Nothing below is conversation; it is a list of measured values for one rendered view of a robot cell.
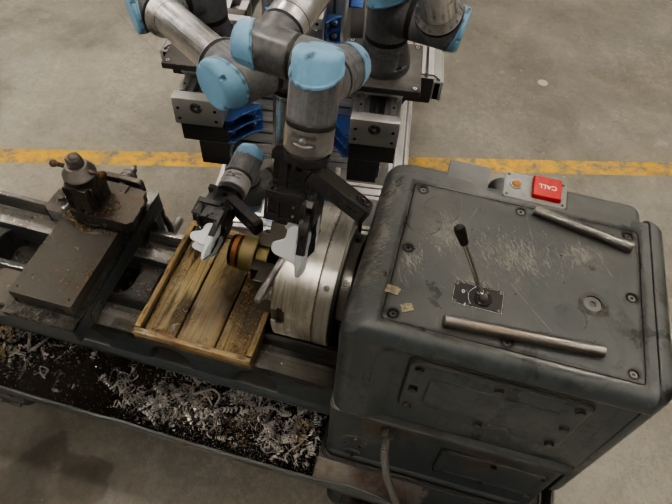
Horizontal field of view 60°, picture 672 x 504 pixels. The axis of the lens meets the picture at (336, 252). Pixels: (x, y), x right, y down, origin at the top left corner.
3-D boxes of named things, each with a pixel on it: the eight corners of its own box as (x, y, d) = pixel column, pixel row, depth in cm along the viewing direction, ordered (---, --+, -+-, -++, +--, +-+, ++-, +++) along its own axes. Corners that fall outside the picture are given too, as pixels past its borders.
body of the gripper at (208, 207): (194, 233, 142) (213, 198, 149) (227, 241, 141) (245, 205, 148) (189, 213, 136) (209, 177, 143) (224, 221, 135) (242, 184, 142)
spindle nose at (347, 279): (366, 266, 145) (373, 216, 127) (345, 341, 134) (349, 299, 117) (355, 263, 145) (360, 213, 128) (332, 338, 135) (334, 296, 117)
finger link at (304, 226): (298, 248, 96) (307, 198, 94) (309, 251, 96) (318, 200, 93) (291, 257, 92) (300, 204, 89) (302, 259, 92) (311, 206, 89)
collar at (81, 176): (102, 165, 143) (99, 156, 140) (86, 188, 138) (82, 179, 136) (73, 158, 144) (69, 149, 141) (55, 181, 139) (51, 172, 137)
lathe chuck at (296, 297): (346, 253, 153) (351, 176, 126) (311, 364, 137) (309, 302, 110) (313, 245, 154) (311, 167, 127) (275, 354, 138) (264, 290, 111)
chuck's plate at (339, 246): (359, 256, 153) (367, 180, 126) (326, 367, 136) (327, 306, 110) (346, 253, 153) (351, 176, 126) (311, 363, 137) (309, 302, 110)
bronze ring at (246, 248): (276, 230, 132) (238, 221, 134) (262, 262, 127) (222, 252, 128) (277, 255, 140) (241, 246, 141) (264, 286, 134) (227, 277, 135)
